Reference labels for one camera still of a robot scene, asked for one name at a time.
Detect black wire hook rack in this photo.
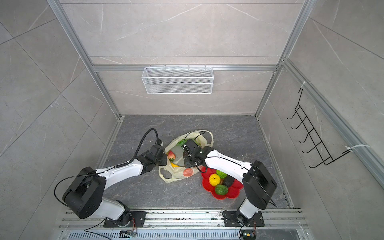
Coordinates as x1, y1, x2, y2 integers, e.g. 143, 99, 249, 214
286, 89, 352, 169

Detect red fake apple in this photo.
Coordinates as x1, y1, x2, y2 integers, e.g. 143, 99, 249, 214
167, 151, 176, 162

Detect green fake custard apple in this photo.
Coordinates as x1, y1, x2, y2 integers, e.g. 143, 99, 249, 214
216, 170, 228, 179

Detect green fake grapes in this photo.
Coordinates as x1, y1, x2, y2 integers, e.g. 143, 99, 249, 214
177, 139, 187, 147

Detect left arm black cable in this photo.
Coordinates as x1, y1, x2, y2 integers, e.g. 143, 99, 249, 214
130, 128, 163, 163

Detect dark fake avocado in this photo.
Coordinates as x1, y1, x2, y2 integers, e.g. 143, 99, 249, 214
222, 176, 236, 188

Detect red flower-shaped plate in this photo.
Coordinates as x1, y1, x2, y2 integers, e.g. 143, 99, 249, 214
200, 167, 244, 200

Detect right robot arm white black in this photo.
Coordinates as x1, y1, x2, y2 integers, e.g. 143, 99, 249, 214
182, 140, 277, 226

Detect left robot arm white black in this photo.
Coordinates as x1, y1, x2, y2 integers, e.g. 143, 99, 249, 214
62, 144, 168, 221

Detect green fake pepper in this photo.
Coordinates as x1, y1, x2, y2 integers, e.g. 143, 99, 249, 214
215, 184, 229, 196

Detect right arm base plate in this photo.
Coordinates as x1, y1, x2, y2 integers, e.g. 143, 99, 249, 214
223, 211, 265, 227

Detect white wire mesh basket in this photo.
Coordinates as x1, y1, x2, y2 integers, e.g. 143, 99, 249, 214
142, 67, 214, 95

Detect yellow fake bell pepper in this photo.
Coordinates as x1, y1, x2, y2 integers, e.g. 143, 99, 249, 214
209, 174, 221, 187

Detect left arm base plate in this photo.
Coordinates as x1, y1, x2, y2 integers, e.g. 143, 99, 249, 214
103, 211, 147, 228

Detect aluminium mounting rail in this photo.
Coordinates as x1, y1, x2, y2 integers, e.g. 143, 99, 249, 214
58, 209, 308, 231

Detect cream plastic shopping bag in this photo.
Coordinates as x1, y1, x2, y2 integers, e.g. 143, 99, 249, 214
159, 130, 214, 184

